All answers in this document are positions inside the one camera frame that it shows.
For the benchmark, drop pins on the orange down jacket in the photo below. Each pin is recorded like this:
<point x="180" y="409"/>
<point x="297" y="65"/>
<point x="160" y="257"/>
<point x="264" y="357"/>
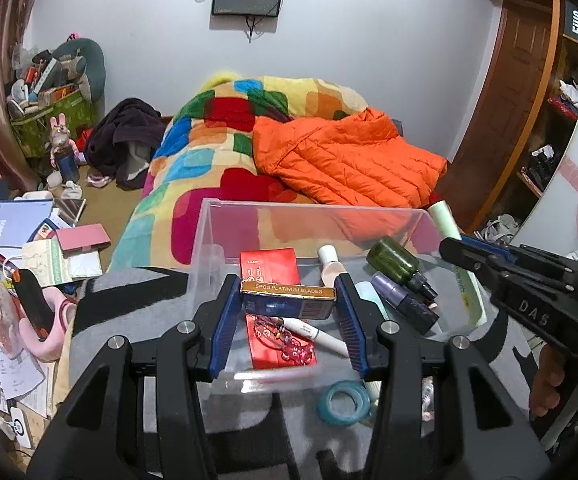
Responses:
<point x="349" y="160"/>

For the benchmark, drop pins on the green glass bottle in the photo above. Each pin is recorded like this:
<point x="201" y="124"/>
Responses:
<point x="391" y="257"/>

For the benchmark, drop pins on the black orange device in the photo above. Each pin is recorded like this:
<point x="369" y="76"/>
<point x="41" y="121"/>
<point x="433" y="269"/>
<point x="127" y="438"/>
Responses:
<point x="31" y="302"/>

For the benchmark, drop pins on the teal tape roll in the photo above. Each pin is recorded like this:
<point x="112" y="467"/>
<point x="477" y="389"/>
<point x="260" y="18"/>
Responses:
<point x="326" y="405"/>

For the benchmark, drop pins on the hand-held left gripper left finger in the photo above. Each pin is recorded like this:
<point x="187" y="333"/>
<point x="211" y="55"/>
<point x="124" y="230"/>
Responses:
<point x="221" y="330"/>

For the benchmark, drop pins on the grey black blanket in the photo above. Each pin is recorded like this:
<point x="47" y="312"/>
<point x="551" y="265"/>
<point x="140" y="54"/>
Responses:
<point x="129" y="310"/>

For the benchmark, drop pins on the blue razor blade box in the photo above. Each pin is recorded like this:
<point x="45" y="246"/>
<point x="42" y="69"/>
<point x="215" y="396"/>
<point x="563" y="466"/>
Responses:
<point x="289" y="305"/>

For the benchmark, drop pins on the pale green tube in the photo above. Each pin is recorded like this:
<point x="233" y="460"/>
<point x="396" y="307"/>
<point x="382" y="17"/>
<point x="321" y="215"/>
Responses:
<point x="444" y="220"/>

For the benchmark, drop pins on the wooden door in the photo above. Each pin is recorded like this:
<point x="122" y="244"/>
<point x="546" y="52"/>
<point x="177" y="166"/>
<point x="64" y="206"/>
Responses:
<point x="514" y="100"/>

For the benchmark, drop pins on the colourful patchwork blanket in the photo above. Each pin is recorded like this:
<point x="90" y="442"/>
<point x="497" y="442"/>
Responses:
<point x="194" y="170"/>

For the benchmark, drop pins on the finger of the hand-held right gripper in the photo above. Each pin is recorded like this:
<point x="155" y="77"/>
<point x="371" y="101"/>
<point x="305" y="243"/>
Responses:
<point x="469" y="260"/>
<point x="484" y="246"/>

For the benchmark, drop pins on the wooden shelf unit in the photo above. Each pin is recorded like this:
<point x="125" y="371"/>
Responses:
<point x="554" y="125"/>

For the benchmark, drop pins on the rabbit toy figure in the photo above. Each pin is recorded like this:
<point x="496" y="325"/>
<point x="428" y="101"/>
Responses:
<point x="64" y="155"/>

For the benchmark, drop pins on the blue grey notebook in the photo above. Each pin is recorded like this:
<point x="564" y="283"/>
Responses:
<point x="16" y="225"/>

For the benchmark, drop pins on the pink flat box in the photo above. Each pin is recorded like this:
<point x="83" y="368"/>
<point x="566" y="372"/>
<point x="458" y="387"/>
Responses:
<point x="81" y="237"/>

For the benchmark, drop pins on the purple spray bottle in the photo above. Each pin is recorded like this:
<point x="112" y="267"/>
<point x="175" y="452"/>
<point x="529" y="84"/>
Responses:
<point x="404" y="300"/>

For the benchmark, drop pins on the cream green book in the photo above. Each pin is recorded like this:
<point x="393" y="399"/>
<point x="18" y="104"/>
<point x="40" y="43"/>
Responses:
<point x="46" y="262"/>

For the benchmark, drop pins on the dark tablet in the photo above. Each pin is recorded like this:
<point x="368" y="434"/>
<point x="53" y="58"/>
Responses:
<point x="71" y="210"/>

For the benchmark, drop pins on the grey green neck pillow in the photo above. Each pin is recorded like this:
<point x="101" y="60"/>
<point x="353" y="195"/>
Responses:
<point x="94" y="70"/>

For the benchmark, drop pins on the white pen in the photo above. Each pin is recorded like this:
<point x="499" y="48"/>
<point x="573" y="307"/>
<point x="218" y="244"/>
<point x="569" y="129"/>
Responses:
<point x="319" y="335"/>

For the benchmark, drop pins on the loose white papers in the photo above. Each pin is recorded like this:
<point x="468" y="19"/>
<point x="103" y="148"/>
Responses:
<point x="14" y="380"/>

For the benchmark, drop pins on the beige cosmetic tube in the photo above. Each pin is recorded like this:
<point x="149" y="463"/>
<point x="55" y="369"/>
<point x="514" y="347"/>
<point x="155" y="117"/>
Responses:
<point x="331" y="270"/>

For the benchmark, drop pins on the white shoes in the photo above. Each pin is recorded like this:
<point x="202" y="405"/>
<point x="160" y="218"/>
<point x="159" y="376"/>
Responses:
<point x="496" y="230"/>

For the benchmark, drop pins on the person's right hand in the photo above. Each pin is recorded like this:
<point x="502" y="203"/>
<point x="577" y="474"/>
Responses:
<point x="546" y="385"/>

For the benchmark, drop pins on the red foil pouch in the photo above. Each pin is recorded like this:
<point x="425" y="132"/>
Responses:
<point x="269" y="265"/>

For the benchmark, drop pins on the white wardrobe door pink hearts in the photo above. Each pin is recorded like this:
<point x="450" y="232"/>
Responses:
<point x="564" y="200"/>

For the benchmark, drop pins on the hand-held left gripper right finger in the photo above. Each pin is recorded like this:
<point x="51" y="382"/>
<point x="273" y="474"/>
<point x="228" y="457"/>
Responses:
<point x="351" y="330"/>

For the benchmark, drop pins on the green box of clutter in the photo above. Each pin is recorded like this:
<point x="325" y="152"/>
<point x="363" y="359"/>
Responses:
<point x="39" y="132"/>

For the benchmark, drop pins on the clear plastic storage bin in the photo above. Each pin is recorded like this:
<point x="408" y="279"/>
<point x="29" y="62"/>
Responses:
<point x="249" y="230"/>

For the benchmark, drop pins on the dark clothes pile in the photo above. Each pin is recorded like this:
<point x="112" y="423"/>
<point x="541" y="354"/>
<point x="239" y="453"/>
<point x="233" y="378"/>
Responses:
<point x="119" y="140"/>

